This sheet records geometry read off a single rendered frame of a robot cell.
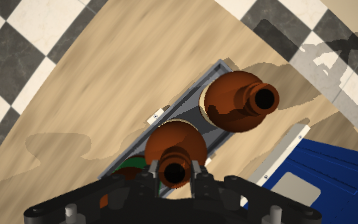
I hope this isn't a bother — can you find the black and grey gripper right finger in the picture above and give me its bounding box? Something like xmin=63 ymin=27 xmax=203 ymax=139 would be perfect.
xmin=189 ymin=160 xmax=322 ymax=224

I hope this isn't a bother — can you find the blue plastic crate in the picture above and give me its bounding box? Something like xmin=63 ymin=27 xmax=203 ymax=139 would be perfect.
xmin=262 ymin=138 xmax=358 ymax=224

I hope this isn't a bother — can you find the dark grey tray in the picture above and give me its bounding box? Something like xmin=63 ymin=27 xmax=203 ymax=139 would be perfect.
xmin=97 ymin=58 xmax=234 ymax=180

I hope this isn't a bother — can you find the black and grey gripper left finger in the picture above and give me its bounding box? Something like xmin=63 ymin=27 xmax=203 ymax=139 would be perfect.
xmin=24 ymin=160 xmax=160 ymax=224

